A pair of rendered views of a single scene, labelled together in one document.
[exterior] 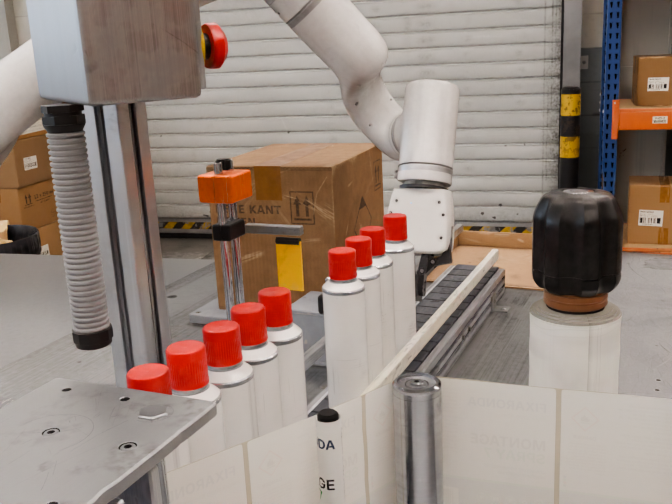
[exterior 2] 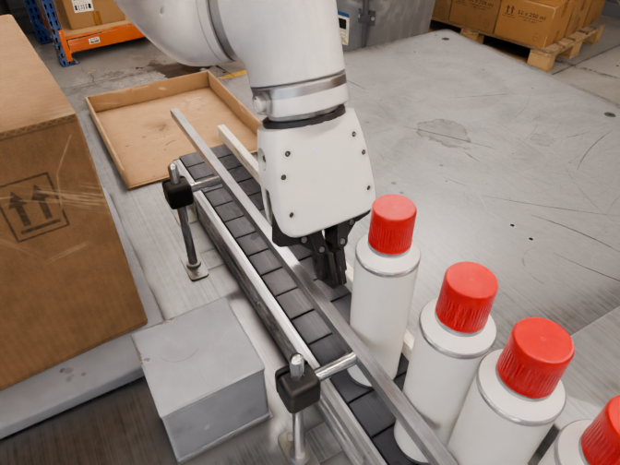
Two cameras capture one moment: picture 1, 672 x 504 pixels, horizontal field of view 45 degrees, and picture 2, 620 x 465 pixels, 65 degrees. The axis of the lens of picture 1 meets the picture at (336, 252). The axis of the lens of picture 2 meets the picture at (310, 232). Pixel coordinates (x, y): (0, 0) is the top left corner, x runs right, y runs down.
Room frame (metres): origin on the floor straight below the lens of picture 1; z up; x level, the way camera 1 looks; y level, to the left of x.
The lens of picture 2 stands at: (0.98, 0.18, 1.31)
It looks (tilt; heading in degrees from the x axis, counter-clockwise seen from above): 41 degrees down; 306
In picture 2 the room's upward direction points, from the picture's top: straight up
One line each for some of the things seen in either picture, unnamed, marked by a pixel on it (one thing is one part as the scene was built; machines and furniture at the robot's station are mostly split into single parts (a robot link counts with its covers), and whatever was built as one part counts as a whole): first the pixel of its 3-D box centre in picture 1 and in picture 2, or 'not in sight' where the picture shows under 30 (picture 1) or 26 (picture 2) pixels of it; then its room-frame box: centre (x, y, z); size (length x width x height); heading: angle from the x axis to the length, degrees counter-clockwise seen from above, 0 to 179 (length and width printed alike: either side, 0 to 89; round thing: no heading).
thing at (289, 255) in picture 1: (289, 263); not in sight; (0.84, 0.05, 1.09); 0.03 x 0.01 x 0.06; 66
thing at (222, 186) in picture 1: (259, 308); not in sight; (0.84, 0.09, 1.05); 0.10 x 0.04 x 0.33; 66
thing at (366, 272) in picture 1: (361, 316); (496, 429); (0.97, -0.03, 0.98); 0.05 x 0.05 x 0.20
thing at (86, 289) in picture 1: (78, 229); not in sight; (0.67, 0.22, 1.18); 0.04 x 0.04 x 0.21
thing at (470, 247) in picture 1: (496, 257); (173, 122); (1.69, -0.35, 0.85); 0.30 x 0.26 x 0.04; 156
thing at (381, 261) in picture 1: (375, 302); (442, 372); (1.02, -0.05, 0.98); 0.05 x 0.05 x 0.20
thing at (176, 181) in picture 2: not in sight; (199, 213); (1.38, -0.13, 0.91); 0.07 x 0.03 x 0.16; 66
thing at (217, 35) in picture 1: (207, 46); not in sight; (0.70, 0.10, 1.33); 0.04 x 0.03 x 0.04; 31
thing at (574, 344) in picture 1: (574, 341); not in sight; (0.73, -0.23, 1.03); 0.09 x 0.09 x 0.30
